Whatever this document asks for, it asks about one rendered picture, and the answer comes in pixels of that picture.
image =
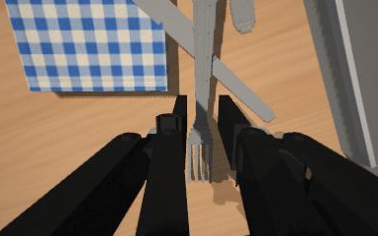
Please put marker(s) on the grey metal spoon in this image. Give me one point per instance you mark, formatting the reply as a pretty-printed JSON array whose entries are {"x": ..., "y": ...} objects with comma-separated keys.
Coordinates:
[{"x": 243, "y": 14}]

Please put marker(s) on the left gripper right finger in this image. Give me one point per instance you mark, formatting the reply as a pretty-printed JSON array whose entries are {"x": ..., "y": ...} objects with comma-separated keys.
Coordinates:
[{"x": 278, "y": 204}]

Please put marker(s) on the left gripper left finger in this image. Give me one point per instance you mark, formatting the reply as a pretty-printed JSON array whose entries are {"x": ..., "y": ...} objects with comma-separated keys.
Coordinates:
[{"x": 91, "y": 201}]

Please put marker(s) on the blue and white checkered towel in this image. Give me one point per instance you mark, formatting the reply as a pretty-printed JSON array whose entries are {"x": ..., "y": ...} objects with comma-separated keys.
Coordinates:
[{"x": 89, "y": 45}]

